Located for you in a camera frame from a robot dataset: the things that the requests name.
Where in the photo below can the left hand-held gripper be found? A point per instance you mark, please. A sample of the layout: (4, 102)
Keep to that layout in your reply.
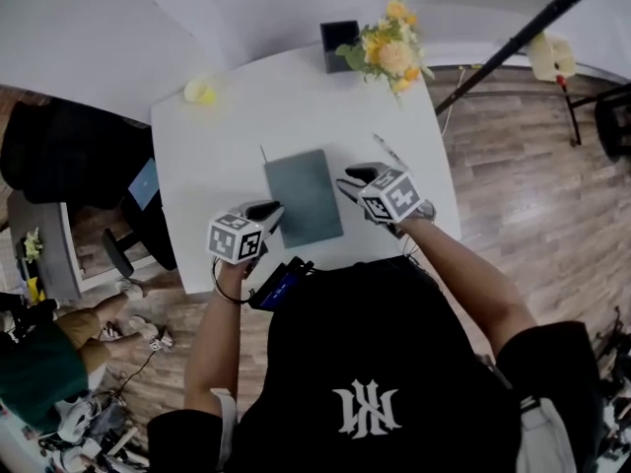
(231, 237)

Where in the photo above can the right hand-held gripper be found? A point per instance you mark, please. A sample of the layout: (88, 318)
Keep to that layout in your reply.
(394, 197)

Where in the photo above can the silver pen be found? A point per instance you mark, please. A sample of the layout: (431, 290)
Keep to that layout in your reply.
(387, 148)

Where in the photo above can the grey-green notebook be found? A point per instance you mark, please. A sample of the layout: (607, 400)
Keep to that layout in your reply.
(305, 200)

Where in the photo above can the black square pen holder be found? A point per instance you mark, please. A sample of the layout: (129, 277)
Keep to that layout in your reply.
(335, 42)

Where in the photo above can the person's left forearm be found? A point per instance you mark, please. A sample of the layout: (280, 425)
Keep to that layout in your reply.
(212, 353)

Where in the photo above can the person's right forearm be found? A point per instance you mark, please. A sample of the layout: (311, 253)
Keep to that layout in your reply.
(468, 289)

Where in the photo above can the black office chair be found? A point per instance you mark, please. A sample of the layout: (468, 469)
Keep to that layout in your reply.
(74, 155)

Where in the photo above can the black box with blue screen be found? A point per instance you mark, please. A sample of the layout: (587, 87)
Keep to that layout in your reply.
(278, 286)

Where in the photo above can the black wristband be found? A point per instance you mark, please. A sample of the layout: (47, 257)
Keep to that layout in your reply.
(227, 297)

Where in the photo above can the blue folder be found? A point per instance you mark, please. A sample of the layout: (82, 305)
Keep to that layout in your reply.
(144, 184)

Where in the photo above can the yellow flower bouquet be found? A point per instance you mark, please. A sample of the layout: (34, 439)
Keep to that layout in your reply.
(394, 52)

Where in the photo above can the person's black printed t-shirt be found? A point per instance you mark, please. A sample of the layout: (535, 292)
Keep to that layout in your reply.
(370, 362)

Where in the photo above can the cream coloured container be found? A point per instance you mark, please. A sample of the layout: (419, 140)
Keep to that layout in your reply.
(552, 57)

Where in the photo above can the small pale flower bunch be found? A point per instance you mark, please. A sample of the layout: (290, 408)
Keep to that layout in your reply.
(32, 245)

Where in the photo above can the small yellow object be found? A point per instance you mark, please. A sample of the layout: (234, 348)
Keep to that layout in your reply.
(35, 290)

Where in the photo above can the pile of assorted clutter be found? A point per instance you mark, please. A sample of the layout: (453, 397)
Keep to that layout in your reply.
(93, 436)

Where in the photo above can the white waist pouch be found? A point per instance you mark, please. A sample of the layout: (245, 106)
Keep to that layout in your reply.
(544, 436)

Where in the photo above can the pile of black equipment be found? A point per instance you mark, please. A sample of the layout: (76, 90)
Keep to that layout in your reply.
(613, 387)

